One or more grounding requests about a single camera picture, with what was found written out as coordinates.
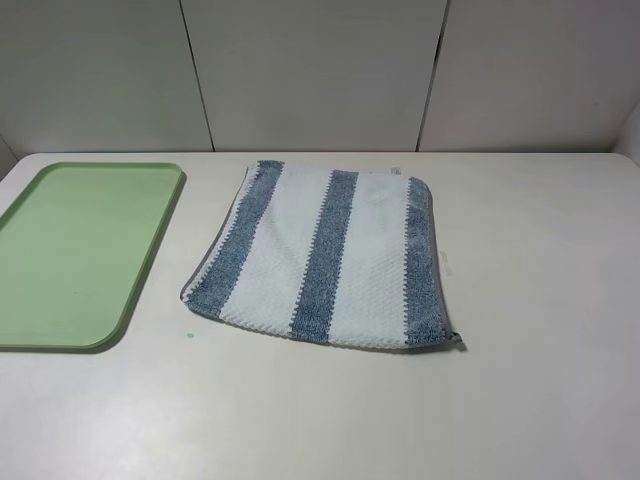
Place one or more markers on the blue white striped towel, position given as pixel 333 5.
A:
pixel 329 257

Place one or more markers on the green plastic tray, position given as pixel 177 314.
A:
pixel 76 246

